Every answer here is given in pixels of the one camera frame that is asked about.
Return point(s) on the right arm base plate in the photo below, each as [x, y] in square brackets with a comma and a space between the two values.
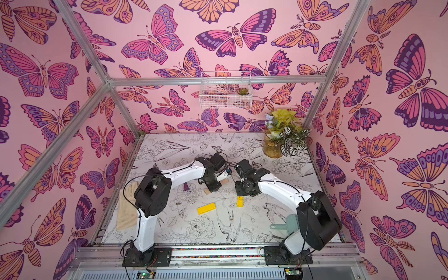
[280, 256]

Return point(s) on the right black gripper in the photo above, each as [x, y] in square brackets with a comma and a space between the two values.
[245, 187]

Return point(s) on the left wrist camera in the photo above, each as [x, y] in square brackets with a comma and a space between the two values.
[222, 176]

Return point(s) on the natural wooden rectangular block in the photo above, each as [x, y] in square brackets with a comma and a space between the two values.
[224, 181]

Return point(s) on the small succulent in basket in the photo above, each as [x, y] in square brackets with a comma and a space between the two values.
[243, 91]

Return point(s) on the aluminium frame structure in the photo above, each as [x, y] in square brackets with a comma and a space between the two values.
[25, 185]

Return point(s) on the purple triangular block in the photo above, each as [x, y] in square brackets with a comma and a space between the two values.
[186, 187]

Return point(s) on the teal dustpan brush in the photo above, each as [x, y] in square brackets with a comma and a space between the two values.
[291, 225]

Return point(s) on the long yellow block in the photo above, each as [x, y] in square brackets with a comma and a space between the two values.
[206, 208]

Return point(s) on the beige work glove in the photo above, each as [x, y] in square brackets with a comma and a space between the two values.
[127, 215]

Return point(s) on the short yellow block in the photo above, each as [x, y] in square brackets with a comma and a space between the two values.
[240, 202]

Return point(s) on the potted plant amber vase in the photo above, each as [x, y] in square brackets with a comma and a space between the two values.
[284, 134]

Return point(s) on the front aluminium rail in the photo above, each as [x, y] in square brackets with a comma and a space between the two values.
[337, 261]

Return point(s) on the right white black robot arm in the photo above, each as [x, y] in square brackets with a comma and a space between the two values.
[316, 217]

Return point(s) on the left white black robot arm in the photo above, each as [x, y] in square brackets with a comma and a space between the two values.
[152, 194]

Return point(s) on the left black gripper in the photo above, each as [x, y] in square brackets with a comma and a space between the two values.
[215, 188]

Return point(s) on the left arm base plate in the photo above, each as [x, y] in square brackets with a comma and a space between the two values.
[147, 258]

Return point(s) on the white wire basket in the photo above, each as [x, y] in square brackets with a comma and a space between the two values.
[219, 89]

